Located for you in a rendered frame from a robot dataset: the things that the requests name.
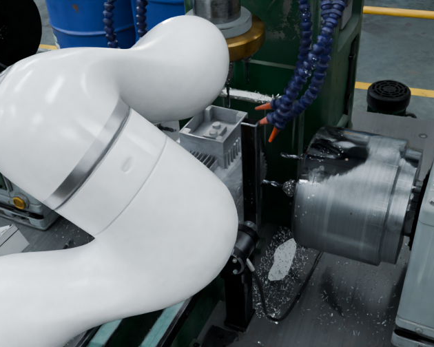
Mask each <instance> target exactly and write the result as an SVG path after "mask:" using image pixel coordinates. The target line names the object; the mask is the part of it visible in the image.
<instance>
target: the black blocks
mask: <svg viewBox="0 0 434 347"><path fill-rule="evenodd" d="M235 341H240V339H239V334H238V333H236V332H234V331H231V330H227V329H226V328H222V327H219V326H217V325H214V324H212V325H211V326H210V328H209V330H208V331H207V333H206V335H205V337H204V338H203V340H202V342H201V344H200V346H199V347H227V346H228V345H230V344H231V343H234V342H235Z"/></svg>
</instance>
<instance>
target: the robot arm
mask: <svg viewBox="0 0 434 347"><path fill-rule="evenodd" d="M228 71H229V50H228V46H227V42H226V40H225V38H224V36H223V34H222V32H221V31H220V30H219V29H218V28H217V27H216V26H215V25H214V24H213V23H211V22H209V21H208V20H206V19H203V18H201V17H196V16H189V15H184V16H177V17H172V18H170V19H167V20H165V21H163V22H161V23H159V24H158V25H156V26H155V27H153V28H152V29H151V30H150V31H149V32H148V33H147V34H145V35H144V36H143V37H142V38H141V39H140V40H139V41H138V42H137V43H136V44H135V45H133V46H132V47H131V48H130V49H125V50H123V49H114V48H64V49H58V50H50V51H47V52H42V53H39V54H35V55H32V56H29V57H28V58H25V59H22V60H20V61H18V62H17V63H15V64H13V65H11V66H9V67H7V68H6V70H4V71H3V72H2V73H0V172H1V173H2V174H3V175H4V176H5V177H6V178H7V179H8V180H10V181H11V182H13V183H14V184H15V185H16V186H18V187H20V188H21V189H22V190H24V191H25V192H26V193H28V194H30V195H31V196H33V197H34V198H36V199H37V200H39V201H40V202H42V203H43V204H45V205H46V206H48V207H49V208H51V209H52V210H54V211H56V212H57V213H59V214H60V215H62V216H63V217H64V218H66V219H68V220H69V221H70V222H72V223H74V224H75V225H76V226H78V227H80V228H82V229H83V230H84V231H86V232H88V233H89V234H90V235H92V236H94V237H95V239H94V240H93V241H91V242H90V243H88V244H85V245H83V246H78V247H75V248H71V249H63V250H56V251H40V252H29V253H14V254H9V255H4V256H0V347H64V345H66V344H67V343H68V342H69V341H70V340H71V339H73V338H74V337H76V336H77V335H79V334H81V333H82V332H84V331H86V330H89V329H91V328H94V327H95V326H99V325H101V324H105V323H108V322H113V321H115V320H118V319H123V318H126V317H131V316H135V315H140V314H144V313H149V312H152V311H158V310H161V309H164V308H168V307H170V306H173V305H176V304H178V303H180V302H182V301H184V300H186V299H188V298H190V297H191V296H192V295H195V294H196V293H197V292H199V291H200V290H202V289H203V288H205V287H206V286H207V285H208V284H209V283H210V282H211V281H212V280H213V279H214V278H216V277H217V275H218V274H219V273H220V272H221V271H222V269H223V268H224V266H225V265H226V263H227V261H228V259H229V257H230V256H231V255H232V254H233V252H234V246H235V243H236V237H237V232H238V214H237V210H236V206H235V203H234V199H233V198H232V196H231V194H230V192H229V190H228V188H227V187H226V186H225V185H224V184H223V183H222V181H221V180H220V179H219V178H218V177H217V176H216V175H215V174H214V173H213V172H212V171H210V170H209V169H208V168H207V167H206V166H205V165H204V164H203V163H202V162H200V161H199V160H198V159H197V158H195V157H194V156H193V155H191V154H190V153H189V152H188V151H186V150H185V149H184V148H182V147H181V146H180V145H179V144H178V143H176V142H175V141H173V140H172V139H171V138H170V137H169V136H167V135H166V134H164V133H163V132H162V131H161V130H159V129H158V128H157V127H155V125H157V124H159V123H162V122H164V121H173V120H183V119H186V118H191V117H193V116H195V115H197V114H199V113H201V112H203V111H204V110H205V109H207V108H208V107H209V106H210V105H211V104H212V103H213V102H214V101H215V99H216V98H217V97H218V95H219V94H220V92H221V90H222V88H223V87H224V84H225V81H226V80H227V75H228Z"/></svg>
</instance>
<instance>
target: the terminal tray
mask: <svg viewBox="0 0 434 347"><path fill-rule="evenodd" d="M209 107H210V108H209V109H205V110H204V111H203V112H201V113H199V114H197V115H195V116H194V117H193V118H192V119H191V120H190V121H189V122H188V123H187V124H186V126H184V128H182V129H181V130H180V131H179V139H180V145H181V147H182V148H184V149H185V150H186V151H188V152H189V150H190V151H191V153H192V152H193V151H194V152H195V153H196V152H197V151H198V155H199V153H200V152H202V153H203V155H204V154H205V153H206V155H207V157H208V155H210V157H211V159H212V157H213V156H214V160H215V161H216V160H217V158H218V163H219V166H221V167H222V168H223V169H225V168H226V169H228V165H229V166H231V162H234V159H236V156H238V152H241V139H240V123H241V121H242V120H243V119H244V118H248V113H247V112H241V111H237V110H233V109H227V108H224V107H217V106H214V105H210V106H209ZM239 113H241V114H242V115H241V116H240V115H238V114H239ZM185 129H188V130H189V131H188V132H185ZM218 137H222V139H218Z"/></svg>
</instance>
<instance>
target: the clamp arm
mask: <svg viewBox="0 0 434 347"><path fill-rule="evenodd" d="M240 139H241V160H242V199H243V220H244V224H246V225H250V223H251V227H252V228H254V227H255V228H254V231H255V232H256V233H257V234H258V233H259V232H260V230H261V214H260V121H259V120H254V119H250V118H244V119H243V120H242V121H241V123H240Z"/></svg>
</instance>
